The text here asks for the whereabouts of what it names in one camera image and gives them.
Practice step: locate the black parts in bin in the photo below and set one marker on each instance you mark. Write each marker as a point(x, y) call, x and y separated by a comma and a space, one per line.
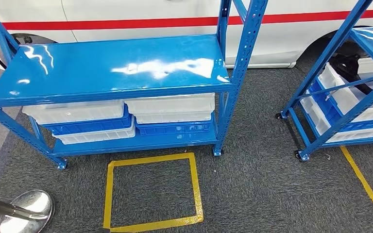
point(344, 69)

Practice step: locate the blue plastic bin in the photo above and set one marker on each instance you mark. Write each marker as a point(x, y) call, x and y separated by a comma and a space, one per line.
point(90, 127)
point(323, 107)
point(173, 128)

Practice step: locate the white car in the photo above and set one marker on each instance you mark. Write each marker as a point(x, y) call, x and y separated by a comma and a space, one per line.
point(141, 9)

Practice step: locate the red barrier tape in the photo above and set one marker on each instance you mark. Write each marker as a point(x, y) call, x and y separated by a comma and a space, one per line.
point(141, 23)

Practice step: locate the blue metal shelf rack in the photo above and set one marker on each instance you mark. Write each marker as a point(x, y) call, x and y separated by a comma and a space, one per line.
point(109, 64)

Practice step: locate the yellow floor tape square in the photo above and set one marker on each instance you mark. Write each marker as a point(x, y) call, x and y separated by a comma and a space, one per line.
point(107, 199)
point(363, 180)

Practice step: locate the white bin with black parts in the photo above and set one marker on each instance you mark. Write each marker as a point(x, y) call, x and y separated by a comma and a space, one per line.
point(344, 99)

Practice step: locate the chrome stanchion post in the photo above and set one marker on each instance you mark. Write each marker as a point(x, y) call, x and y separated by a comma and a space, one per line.
point(28, 209)

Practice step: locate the blue wheeled rack with bins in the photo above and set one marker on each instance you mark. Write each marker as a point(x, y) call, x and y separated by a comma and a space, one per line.
point(331, 51)

